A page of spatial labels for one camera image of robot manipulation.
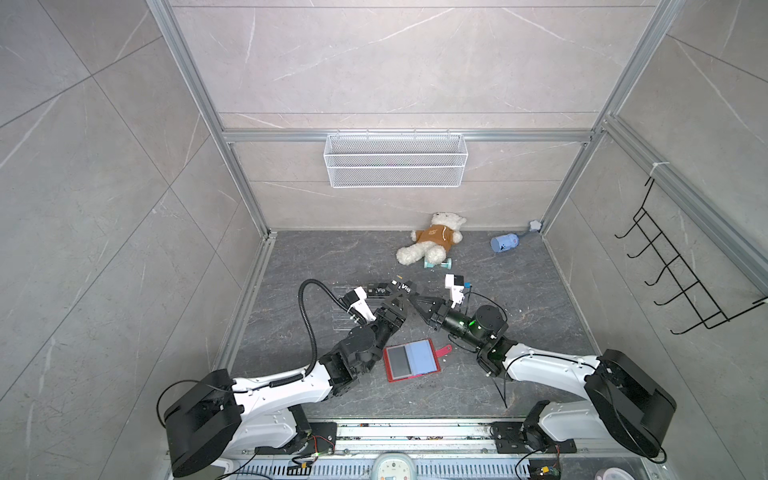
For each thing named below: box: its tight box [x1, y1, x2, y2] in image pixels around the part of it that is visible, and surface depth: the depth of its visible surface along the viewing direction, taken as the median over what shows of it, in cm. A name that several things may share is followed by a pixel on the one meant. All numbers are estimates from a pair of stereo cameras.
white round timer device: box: [371, 452, 415, 480], surface depth 69 cm
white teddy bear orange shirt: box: [396, 212, 467, 266], surface depth 109 cm
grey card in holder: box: [386, 345, 412, 379], surface depth 87 cm
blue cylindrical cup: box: [490, 233, 520, 253], surface depth 113 cm
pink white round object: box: [595, 466, 636, 480], surface depth 68 cm
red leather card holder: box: [383, 338, 453, 383], surface depth 87 cm
